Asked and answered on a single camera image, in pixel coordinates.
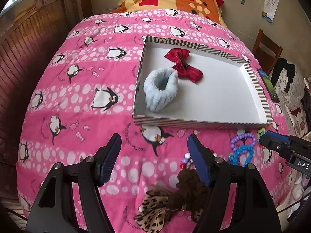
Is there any red satin bow clip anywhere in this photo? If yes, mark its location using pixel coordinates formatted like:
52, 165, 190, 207
164, 48, 203, 83

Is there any brown velvet scrunchie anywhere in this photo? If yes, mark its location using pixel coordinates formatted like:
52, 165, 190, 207
167, 169, 211, 223

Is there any black cable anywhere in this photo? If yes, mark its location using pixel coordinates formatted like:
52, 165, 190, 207
276, 193, 308, 215

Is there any wooden chair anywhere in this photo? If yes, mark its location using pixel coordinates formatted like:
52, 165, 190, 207
252, 29, 283, 75

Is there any white floral black-bow cushion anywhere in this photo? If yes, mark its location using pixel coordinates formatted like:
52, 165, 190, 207
269, 58, 305, 111

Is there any black smartphone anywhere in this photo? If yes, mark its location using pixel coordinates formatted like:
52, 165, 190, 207
257, 68, 279, 103

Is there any wall calendar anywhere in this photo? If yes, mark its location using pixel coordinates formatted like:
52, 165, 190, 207
261, 0, 279, 23

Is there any striped white cardboard tray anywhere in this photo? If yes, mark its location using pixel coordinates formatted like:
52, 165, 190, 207
132, 36, 273, 129

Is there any light blue fluffy scrunchie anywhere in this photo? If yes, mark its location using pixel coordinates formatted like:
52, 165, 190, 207
143, 68, 179, 113

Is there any leopard print bow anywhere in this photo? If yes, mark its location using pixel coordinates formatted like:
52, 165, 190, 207
133, 186, 186, 232

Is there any purple bead bracelet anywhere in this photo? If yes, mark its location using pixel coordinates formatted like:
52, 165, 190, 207
230, 132, 258, 153

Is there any multicolour bead bracelet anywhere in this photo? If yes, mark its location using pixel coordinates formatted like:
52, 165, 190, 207
179, 149, 218, 170

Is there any pink penguin blanket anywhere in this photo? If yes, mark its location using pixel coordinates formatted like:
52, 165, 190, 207
16, 8, 294, 231

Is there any wooden headboard panel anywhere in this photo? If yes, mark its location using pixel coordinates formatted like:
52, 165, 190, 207
0, 0, 81, 165

